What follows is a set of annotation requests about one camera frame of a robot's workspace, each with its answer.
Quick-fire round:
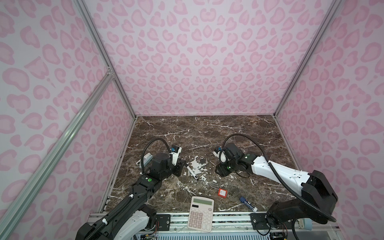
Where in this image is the red padlock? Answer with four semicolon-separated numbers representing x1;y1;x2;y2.
209;183;228;198

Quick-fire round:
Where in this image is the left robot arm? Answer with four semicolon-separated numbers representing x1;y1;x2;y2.
76;153;186;240

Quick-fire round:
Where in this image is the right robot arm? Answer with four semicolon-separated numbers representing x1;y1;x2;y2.
213;143;338;228

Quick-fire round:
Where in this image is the black white marker pen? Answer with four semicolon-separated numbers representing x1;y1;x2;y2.
187;166;199;181

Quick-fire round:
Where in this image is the blue white glue stick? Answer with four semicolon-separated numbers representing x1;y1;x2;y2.
239;197;258;213

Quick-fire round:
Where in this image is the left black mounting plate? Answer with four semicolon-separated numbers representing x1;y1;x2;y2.
137;213;171;232

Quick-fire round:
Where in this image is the black mounting plate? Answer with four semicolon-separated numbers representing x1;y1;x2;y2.
137;213;171;232
250;213;270;231

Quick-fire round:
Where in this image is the pink calculator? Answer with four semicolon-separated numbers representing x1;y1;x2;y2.
188;197;215;233

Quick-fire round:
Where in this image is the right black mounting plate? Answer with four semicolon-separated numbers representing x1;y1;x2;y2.
250;213;270;231

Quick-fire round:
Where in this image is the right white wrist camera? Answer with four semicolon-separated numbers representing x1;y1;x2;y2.
213;146;227;164

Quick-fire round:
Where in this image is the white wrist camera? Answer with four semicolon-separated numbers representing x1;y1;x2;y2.
170;145;182;166
213;146;227;164

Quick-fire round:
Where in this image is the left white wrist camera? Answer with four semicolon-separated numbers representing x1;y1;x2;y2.
170;145;182;166

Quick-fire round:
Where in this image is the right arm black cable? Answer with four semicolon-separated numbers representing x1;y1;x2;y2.
218;133;337;223

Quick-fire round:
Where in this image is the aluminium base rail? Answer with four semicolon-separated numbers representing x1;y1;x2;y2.
80;211;343;240

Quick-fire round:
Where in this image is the diagonal aluminium frame bar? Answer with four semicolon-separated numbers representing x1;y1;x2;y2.
1;74;115;240

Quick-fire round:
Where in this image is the left corner aluminium post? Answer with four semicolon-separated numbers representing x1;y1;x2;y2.
73;0;137;120

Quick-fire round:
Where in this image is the corner aluminium post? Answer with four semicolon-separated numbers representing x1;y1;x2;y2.
274;0;345;119
73;0;137;120

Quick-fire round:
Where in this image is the right corner aluminium post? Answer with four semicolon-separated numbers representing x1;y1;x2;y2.
274;0;345;119

